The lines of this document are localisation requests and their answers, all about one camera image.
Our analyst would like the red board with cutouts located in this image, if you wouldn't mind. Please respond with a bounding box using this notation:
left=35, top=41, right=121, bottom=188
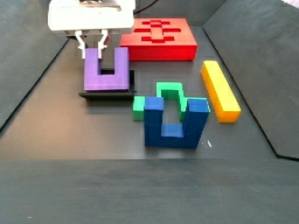
left=120, top=18, right=197, bottom=61

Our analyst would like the blue U-shaped block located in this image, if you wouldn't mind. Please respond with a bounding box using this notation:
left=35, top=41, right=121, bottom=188
left=144, top=96, right=211, bottom=150

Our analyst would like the yellow long bar block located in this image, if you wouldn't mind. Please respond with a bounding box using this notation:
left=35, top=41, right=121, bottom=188
left=200, top=60, right=241, bottom=123

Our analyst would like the green zigzag block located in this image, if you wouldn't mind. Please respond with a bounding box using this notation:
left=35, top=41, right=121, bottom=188
left=132, top=82, right=199, bottom=121

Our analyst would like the purple U-shaped block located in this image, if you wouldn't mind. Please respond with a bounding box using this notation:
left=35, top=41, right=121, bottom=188
left=84, top=47, right=129, bottom=91

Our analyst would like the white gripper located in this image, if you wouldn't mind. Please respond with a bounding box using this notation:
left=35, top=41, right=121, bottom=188
left=48, top=0, right=136, bottom=60

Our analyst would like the black angle fixture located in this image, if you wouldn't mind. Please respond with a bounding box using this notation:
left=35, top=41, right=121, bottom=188
left=79, top=70, right=136, bottom=101

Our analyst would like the black camera cable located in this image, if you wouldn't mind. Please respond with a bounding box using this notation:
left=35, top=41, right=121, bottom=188
left=133, top=0, right=160, bottom=15

